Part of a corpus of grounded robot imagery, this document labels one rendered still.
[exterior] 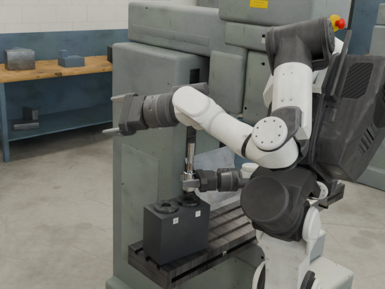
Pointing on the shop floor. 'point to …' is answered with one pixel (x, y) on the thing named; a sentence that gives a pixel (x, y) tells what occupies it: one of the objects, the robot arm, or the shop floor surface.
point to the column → (149, 145)
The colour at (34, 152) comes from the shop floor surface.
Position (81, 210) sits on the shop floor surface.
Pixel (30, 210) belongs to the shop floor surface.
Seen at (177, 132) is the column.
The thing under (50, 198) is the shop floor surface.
